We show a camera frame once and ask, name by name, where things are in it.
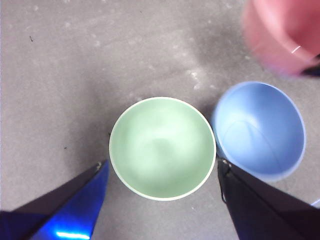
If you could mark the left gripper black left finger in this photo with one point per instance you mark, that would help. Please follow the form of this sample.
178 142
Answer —
62 212

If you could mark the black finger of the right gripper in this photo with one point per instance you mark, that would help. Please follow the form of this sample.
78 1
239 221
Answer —
313 68

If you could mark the blue ribbed bowl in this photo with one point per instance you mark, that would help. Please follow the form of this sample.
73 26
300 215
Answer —
260 125

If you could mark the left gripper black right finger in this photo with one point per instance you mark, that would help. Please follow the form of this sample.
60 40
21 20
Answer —
262 212

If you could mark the green ribbed bowl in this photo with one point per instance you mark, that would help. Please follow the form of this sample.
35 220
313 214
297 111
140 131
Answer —
162 150

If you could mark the red ribbed bowl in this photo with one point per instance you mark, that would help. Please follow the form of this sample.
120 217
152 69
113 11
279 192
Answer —
275 32

